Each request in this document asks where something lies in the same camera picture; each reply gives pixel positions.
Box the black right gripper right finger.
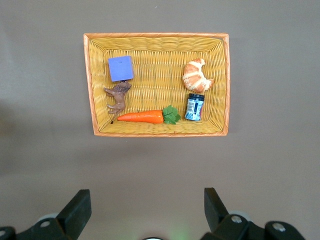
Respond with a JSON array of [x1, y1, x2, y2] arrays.
[[201, 187, 307, 240]]

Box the brown table cloth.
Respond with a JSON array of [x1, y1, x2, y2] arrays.
[[0, 0, 320, 240]]

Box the purple cube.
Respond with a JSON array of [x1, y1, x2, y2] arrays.
[[107, 55, 135, 83]]

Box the blue printed can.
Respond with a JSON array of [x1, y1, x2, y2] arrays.
[[184, 93, 205, 122]]

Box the orange toy carrot green leaves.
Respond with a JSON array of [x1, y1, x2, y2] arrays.
[[116, 104, 182, 125]]

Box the yellow wicker basket orange rim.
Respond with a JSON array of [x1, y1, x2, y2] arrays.
[[83, 32, 230, 138]]

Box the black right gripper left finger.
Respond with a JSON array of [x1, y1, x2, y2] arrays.
[[0, 189, 92, 240]]

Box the toy croissant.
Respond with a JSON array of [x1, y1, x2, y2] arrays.
[[182, 58, 215, 94]]

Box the brown toy lion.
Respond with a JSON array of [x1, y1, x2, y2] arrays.
[[103, 80, 133, 125]]

